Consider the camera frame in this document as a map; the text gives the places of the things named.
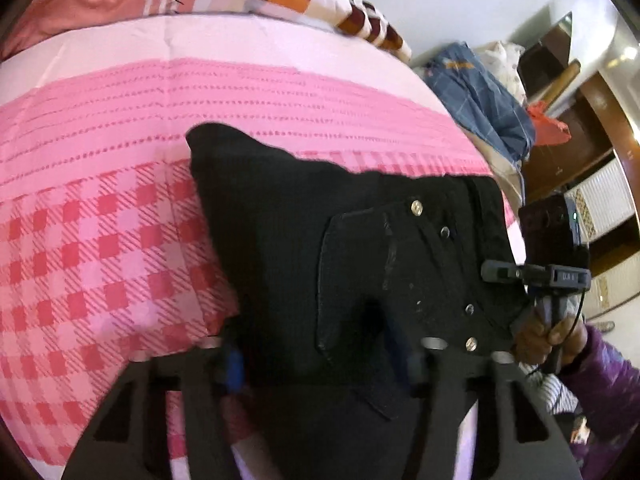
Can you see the black pants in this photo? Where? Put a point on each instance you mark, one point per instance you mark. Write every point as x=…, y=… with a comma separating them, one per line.
x=339, y=276

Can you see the red orange cloth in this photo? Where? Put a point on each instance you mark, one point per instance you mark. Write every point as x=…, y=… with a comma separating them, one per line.
x=549, y=131

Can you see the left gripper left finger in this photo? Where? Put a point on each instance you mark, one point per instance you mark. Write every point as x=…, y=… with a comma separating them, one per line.
x=127, y=437

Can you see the person's right hand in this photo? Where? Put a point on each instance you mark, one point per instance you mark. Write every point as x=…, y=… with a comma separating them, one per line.
x=535, y=341

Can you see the brown wooden wardrobe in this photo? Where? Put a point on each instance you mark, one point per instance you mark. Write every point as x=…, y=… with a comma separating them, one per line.
x=599, y=169

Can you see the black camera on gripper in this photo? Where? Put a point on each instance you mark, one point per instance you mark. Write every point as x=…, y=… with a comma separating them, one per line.
x=551, y=233

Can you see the pink checked bed sheet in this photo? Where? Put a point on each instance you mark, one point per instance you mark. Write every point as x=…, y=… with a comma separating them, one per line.
x=104, y=250

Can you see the white floral cloth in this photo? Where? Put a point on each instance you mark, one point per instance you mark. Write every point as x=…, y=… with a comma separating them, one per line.
x=502, y=59

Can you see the wooden rolling pin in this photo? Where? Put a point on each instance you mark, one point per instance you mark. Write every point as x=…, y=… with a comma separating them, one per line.
x=561, y=83

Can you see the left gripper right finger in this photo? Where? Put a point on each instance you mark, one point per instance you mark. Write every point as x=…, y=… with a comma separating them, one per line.
x=514, y=436

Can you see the blue checked cloth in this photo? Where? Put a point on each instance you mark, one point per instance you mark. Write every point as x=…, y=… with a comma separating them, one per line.
x=480, y=103

